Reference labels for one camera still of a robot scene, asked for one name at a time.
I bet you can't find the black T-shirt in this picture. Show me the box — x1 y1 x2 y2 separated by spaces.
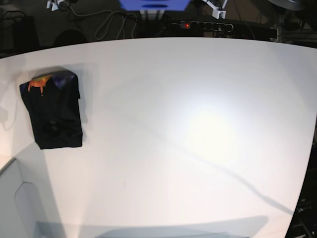
19 69 83 150

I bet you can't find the black power strip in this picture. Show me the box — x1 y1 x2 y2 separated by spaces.
171 21 278 41

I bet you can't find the white cable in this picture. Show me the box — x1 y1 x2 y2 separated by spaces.
56 0 139 40

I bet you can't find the blue plastic box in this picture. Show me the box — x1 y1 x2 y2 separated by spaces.
119 0 190 11

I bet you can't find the black box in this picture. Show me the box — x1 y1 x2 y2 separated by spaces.
12 16 40 51

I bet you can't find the black round object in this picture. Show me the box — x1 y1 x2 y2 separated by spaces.
53 30 88 47

